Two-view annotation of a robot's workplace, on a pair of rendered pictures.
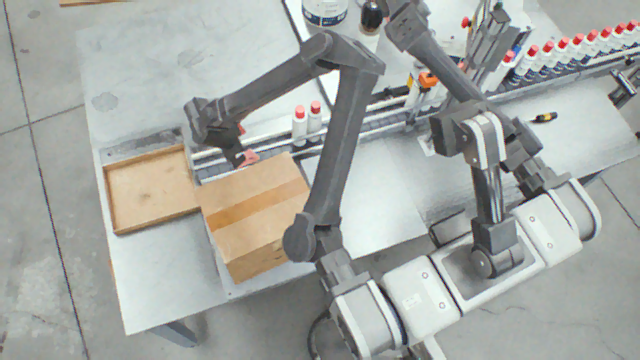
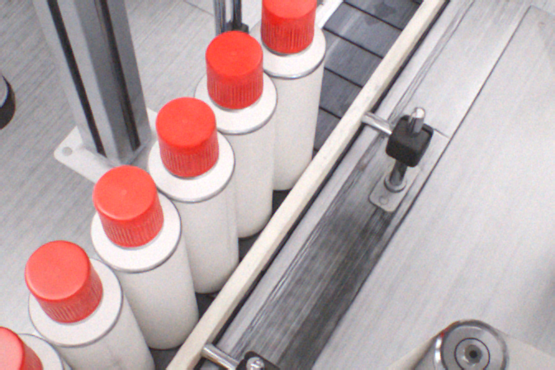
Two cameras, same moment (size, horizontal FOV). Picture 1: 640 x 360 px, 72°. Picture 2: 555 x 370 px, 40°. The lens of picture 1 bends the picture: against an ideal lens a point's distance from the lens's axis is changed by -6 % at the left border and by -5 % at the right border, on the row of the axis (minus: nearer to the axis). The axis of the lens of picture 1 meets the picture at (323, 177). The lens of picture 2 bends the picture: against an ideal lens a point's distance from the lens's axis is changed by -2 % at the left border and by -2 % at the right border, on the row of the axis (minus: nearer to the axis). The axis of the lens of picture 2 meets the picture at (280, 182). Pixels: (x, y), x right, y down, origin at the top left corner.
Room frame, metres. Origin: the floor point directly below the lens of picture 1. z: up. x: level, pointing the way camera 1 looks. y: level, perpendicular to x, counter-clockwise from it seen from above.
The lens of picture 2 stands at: (1.33, -0.46, 1.44)
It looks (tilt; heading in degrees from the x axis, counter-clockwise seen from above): 62 degrees down; 147
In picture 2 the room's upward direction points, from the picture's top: 4 degrees clockwise
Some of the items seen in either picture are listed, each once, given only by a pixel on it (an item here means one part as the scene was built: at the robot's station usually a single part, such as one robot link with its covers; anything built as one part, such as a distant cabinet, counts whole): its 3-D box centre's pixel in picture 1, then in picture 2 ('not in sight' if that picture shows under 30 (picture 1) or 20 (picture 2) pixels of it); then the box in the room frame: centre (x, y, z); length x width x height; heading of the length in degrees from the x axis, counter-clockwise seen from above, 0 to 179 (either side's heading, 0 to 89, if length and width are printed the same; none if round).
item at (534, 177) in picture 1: (536, 179); not in sight; (0.51, -0.47, 1.45); 0.09 x 0.08 x 0.12; 124
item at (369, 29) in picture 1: (368, 33); not in sight; (1.27, -0.08, 1.03); 0.09 x 0.09 x 0.30
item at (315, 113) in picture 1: (314, 121); not in sight; (0.87, 0.06, 0.98); 0.05 x 0.05 x 0.20
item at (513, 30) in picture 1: (492, 26); not in sight; (1.04, -0.42, 1.38); 0.17 x 0.10 x 0.19; 173
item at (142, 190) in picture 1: (150, 187); not in sight; (0.59, 0.59, 0.85); 0.30 x 0.26 x 0.04; 118
